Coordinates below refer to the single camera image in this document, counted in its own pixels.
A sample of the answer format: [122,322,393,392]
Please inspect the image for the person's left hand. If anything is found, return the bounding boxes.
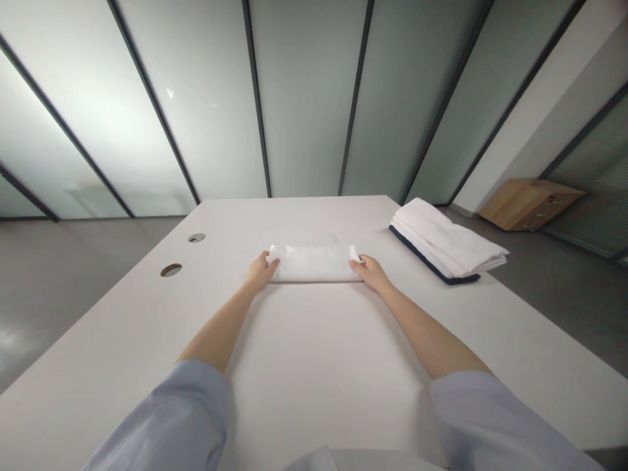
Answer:
[245,251,281,291]

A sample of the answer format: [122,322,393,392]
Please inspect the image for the person's right hand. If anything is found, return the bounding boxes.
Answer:
[349,254,393,291]

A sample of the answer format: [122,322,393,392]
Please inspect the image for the white cloth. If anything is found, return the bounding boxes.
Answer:
[267,241,364,285]

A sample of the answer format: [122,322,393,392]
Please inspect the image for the dark blue folded cloth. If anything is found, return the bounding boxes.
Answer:
[389,224,481,286]

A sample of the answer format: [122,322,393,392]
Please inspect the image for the stack of white folded cloths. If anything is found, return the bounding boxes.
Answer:
[392,198,511,279]

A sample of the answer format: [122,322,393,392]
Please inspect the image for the wooden drawer cabinet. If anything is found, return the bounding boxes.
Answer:
[478,178,588,232]

